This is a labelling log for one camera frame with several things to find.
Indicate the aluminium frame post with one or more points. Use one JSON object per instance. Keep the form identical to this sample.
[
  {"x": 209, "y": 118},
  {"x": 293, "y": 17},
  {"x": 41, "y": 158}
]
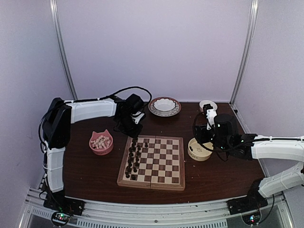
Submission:
[
  {"x": 246, "y": 50},
  {"x": 62, "y": 51}
]

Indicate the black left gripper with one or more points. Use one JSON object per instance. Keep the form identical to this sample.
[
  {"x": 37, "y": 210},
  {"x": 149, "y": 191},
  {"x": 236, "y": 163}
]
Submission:
[{"x": 134, "y": 134}]

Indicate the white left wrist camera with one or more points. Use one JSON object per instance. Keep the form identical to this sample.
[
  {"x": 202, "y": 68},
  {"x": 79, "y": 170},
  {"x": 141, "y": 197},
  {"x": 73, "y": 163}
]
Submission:
[{"x": 137, "y": 117}]

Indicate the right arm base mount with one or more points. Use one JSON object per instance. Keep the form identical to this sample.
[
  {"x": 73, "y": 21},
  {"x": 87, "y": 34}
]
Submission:
[{"x": 245, "y": 204}]

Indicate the small white floral bowl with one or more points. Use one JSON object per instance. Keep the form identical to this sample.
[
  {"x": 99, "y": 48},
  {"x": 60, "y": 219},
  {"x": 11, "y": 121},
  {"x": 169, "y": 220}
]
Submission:
[{"x": 206, "y": 102}]

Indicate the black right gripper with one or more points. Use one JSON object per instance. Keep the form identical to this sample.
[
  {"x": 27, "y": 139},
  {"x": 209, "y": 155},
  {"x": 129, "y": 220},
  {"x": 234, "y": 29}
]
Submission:
[{"x": 201, "y": 133}]

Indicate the wooden chess board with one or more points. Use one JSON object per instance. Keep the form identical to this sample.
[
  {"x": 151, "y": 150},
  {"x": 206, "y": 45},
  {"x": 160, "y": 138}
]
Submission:
[{"x": 161, "y": 164}]

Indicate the pink bowl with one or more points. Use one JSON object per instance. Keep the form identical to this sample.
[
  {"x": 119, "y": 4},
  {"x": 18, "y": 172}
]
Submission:
[{"x": 101, "y": 143}]

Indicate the right aluminium frame post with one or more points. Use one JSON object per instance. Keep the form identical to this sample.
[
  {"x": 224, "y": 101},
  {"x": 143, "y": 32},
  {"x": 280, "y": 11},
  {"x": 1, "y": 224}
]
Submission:
[{"x": 246, "y": 50}]

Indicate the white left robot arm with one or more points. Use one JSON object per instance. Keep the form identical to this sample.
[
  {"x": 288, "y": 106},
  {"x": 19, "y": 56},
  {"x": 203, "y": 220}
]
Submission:
[{"x": 56, "y": 125}]

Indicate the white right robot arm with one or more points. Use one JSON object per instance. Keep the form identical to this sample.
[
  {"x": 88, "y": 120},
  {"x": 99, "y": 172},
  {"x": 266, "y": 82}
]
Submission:
[{"x": 251, "y": 146}]

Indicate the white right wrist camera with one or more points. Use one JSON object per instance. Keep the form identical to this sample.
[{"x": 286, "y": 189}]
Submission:
[{"x": 210, "y": 113}]

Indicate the dark chess rook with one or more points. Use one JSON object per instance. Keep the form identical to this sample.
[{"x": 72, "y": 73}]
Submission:
[{"x": 129, "y": 169}]

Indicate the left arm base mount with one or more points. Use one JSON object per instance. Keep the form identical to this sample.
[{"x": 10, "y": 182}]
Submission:
[{"x": 69, "y": 206}]

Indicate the aluminium front rail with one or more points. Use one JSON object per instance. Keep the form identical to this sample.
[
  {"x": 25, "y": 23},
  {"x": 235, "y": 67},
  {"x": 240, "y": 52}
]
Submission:
[{"x": 209, "y": 214}]

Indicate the white scalloped bowl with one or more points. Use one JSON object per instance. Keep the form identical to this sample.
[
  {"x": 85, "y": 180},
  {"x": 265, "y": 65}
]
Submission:
[{"x": 164, "y": 105}]

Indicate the cream cat-ear bowl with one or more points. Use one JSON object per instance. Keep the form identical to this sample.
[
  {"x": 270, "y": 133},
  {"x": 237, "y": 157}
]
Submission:
[{"x": 197, "y": 152}]

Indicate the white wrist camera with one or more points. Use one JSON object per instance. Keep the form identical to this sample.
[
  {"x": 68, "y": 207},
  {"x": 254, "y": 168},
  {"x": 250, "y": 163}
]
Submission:
[
  {"x": 210, "y": 113},
  {"x": 137, "y": 117}
]

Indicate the left aluminium frame post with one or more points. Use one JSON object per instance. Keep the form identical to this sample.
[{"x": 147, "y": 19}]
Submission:
[{"x": 62, "y": 51}]

